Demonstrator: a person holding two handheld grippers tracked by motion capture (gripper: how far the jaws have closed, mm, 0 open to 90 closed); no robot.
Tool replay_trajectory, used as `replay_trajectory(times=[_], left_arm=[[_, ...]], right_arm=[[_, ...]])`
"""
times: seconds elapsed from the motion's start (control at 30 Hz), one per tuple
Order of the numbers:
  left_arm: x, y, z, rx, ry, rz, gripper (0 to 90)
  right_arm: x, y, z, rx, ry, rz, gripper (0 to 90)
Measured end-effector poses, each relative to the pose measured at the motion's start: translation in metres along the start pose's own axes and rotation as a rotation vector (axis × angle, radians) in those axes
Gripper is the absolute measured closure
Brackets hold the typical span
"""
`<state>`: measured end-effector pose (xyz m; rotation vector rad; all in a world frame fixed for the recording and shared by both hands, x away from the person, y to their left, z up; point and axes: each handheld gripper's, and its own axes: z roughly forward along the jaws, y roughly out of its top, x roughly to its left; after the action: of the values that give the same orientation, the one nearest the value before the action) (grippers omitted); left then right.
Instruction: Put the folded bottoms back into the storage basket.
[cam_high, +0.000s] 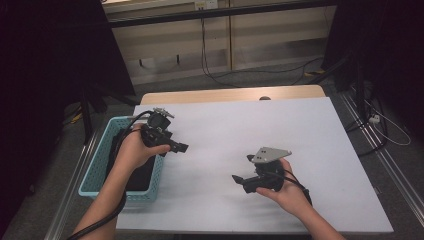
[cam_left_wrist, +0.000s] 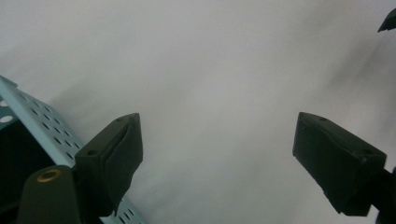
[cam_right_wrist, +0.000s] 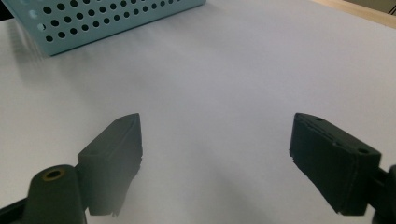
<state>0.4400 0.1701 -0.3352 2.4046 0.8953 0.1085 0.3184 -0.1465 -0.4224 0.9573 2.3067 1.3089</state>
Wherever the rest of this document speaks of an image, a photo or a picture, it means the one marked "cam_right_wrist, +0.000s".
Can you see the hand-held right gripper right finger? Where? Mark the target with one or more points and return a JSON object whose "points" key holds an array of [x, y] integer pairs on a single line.
{"points": [[333, 161]]}

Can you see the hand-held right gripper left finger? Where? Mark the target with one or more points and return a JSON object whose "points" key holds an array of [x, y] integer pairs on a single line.
{"points": [[112, 165]]}

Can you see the light blue perforated basket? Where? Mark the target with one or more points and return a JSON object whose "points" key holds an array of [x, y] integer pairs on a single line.
{"points": [[109, 31]]}

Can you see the wooden table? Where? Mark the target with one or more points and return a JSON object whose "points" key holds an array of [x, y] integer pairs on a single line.
{"points": [[367, 14]]}

